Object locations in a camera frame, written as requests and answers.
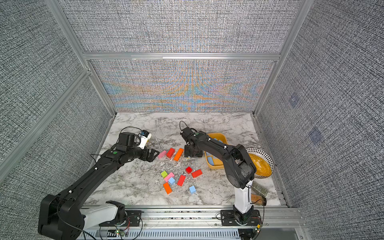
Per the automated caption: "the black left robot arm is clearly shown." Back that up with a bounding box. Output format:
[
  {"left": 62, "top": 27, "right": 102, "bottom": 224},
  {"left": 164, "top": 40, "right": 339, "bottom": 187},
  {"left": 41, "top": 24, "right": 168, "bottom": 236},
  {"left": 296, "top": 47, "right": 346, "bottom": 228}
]
[{"left": 38, "top": 131, "right": 159, "bottom": 240}]

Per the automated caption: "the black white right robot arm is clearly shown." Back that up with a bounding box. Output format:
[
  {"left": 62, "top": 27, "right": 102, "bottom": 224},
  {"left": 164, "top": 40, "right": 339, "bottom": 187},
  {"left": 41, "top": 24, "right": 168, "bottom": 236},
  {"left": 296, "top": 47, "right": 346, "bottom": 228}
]
[{"left": 181, "top": 127, "right": 257, "bottom": 225}]

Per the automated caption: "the pink block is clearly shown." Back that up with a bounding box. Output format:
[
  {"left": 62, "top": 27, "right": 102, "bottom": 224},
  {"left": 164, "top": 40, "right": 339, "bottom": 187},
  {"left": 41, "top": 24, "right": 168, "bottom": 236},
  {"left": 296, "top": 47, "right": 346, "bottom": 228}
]
[
  {"left": 164, "top": 173, "right": 175, "bottom": 182},
  {"left": 158, "top": 151, "right": 167, "bottom": 159}
]

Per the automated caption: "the orange long block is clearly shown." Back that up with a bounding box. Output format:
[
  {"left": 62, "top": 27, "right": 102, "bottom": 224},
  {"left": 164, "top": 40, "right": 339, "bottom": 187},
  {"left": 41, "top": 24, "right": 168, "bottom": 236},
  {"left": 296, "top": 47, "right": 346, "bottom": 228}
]
[{"left": 174, "top": 148, "right": 184, "bottom": 162}]

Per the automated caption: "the small red cube block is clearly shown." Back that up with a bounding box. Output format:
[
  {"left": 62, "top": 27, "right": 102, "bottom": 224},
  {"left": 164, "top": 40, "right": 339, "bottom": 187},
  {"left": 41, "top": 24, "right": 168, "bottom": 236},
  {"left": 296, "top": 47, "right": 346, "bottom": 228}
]
[{"left": 186, "top": 167, "right": 193, "bottom": 174}]

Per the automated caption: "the lime green cube block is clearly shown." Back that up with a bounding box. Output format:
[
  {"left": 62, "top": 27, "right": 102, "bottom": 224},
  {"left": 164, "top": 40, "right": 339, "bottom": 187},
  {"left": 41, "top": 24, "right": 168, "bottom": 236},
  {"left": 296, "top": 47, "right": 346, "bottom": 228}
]
[{"left": 161, "top": 171, "right": 168, "bottom": 178}]

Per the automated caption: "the yellow plastic tray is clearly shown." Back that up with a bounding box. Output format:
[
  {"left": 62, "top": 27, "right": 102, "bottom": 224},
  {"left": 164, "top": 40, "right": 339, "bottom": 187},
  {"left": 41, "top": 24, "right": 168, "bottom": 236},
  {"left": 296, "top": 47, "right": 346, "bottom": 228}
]
[{"left": 204, "top": 133, "right": 228, "bottom": 170}]

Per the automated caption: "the light blue cube block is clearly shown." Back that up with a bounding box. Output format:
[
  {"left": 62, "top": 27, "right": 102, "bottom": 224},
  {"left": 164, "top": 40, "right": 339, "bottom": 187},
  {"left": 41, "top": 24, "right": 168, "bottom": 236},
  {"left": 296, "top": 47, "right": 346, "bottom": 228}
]
[
  {"left": 189, "top": 186, "right": 197, "bottom": 194},
  {"left": 168, "top": 177, "right": 176, "bottom": 185}
]

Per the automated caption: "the red long block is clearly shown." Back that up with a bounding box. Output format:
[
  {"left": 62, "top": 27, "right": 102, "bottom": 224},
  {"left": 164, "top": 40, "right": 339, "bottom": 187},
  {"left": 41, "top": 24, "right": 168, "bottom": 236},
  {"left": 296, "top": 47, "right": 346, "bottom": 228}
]
[{"left": 177, "top": 175, "right": 186, "bottom": 187}]

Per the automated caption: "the patterned plate with yellow food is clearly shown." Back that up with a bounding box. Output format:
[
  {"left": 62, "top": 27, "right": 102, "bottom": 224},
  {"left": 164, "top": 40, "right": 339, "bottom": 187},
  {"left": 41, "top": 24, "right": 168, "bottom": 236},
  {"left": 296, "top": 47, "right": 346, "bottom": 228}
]
[{"left": 246, "top": 148, "right": 274, "bottom": 179}]

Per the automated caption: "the glass bottle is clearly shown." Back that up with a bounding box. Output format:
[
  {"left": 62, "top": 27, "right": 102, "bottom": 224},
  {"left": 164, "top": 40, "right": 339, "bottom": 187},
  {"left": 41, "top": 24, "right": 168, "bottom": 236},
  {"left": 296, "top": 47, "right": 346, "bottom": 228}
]
[{"left": 252, "top": 181, "right": 269, "bottom": 198}]

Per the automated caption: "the brown wooden item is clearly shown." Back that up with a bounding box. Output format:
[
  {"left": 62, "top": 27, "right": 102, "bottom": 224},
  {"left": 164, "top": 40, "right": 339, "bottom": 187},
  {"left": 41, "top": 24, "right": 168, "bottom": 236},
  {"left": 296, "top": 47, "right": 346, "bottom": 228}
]
[{"left": 251, "top": 194, "right": 267, "bottom": 206}]

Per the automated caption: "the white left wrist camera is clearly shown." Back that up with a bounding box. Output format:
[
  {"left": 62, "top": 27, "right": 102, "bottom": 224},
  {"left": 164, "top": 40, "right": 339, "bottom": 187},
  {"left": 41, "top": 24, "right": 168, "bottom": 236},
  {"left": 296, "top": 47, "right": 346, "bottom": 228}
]
[{"left": 139, "top": 130, "right": 152, "bottom": 150}]

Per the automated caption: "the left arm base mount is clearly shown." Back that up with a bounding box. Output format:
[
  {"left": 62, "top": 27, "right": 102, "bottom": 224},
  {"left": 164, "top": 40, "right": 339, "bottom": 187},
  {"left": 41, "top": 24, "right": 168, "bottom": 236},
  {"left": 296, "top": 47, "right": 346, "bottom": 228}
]
[{"left": 99, "top": 210, "right": 142, "bottom": 227}]

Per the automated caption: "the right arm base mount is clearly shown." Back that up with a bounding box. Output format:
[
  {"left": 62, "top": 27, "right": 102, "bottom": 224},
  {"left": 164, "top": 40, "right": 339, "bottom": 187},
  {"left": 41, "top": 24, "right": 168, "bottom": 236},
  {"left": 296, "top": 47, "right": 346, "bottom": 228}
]
[{"left": 220, "top": 209, "right": 262, "bottom": 227}]

